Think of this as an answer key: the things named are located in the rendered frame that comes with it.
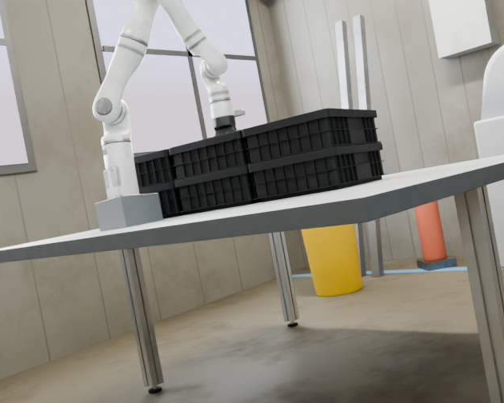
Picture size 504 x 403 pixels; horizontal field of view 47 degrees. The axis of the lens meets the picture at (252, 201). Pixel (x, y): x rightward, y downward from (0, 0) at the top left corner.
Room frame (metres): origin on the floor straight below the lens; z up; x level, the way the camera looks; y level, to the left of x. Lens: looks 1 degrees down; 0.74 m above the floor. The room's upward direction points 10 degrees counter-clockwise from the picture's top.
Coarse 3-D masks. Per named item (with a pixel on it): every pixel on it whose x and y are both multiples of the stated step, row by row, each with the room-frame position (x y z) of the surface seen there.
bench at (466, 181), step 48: (336, 192) 1.42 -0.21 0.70; (384, 192) 0.96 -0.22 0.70; (432, 192) 1.08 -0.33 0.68; (480, 192) 1.37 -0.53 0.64; (48, 240) 1.97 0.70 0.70; (96, 240) 1.44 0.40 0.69; (144, 240) 1.30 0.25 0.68; (192, 240) 1.19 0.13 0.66; (480, 240) 1.37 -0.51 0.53; (144, 288) 2.38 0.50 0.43; (288, 288) 3.02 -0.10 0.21; (480, 288) 1.38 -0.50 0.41; (144, 336) 2.34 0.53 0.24; (480, 336) 1.40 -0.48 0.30; (144, 384) 2.38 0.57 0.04
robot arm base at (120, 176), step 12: (108, 144) 1.81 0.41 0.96; (120, 144) 1.81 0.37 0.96; (108, 156) 1.81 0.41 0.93; (120, 156) 1.81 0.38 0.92; (132, 156) 1.84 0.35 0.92; (108, 168) 1.82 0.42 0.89; (120, 168) 1.80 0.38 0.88; (132, 168) 1.83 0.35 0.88; (108, 180) 1.82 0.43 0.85; (120, 180) 1.80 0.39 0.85; (132, 180) 1.82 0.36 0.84; (108, 192) 1.82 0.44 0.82; (120, 192) 1.79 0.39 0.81; (132, 192) 1.81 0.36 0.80
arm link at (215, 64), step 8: (200, 40) 1.86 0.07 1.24; (192, 48) 1.87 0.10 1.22; (200, 48) 1.87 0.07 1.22; (208, 48) 1.87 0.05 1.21; (216, 48) 1.89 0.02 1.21; (200, 56) 1.87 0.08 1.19; (208, 56) 1.87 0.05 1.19; (216, 56) 1.87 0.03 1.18; (224, 56) 1.89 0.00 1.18; (208, 64) 1.87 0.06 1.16; (216, 64) 1.87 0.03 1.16; (224, 64) 1.88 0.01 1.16; (208, 72) 1.90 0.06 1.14; (216, 72) 1.88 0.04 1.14; (224, 72) 1.89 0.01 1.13
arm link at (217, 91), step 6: (204, 78) 1.93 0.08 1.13; (210, 78) 1.93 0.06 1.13; (216, 78) 1.94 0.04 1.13; (204, 84) 1.92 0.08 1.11; (210, 84) 1.91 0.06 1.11; (216, 84) 1.89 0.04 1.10; (222, 84) 1.89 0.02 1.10; (210, 90) 1.89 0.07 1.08; (216, 90) 1.89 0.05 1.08; (222, 90) 1.89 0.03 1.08; (228, 90) 1.91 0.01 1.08; (210, 96) 1.90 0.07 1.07; (216, 96) 1.89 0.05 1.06; (222, 96) 1.89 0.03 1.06; (228, 96) 1.90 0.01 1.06; (210, 102) 1.90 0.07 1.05
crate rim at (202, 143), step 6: (234, 132) 1.79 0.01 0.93; (240, 132) 1.79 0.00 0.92; (210, 138) 1.84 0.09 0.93; (216, 138) 1.83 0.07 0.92; (222, 138) 1.82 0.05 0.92; (228, 138) 1.81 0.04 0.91; (234, 138) 1.80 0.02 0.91; (186, 144) 1.90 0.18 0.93; (192, 144) 1.89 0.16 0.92; (198, 144) 1.87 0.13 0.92; (204, 144) 1.86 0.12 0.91; (210, 144) 1.85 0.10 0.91; (174, 150) 1.93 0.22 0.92; (180, 150) 1.92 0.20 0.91; (186, 150) 1.90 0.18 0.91
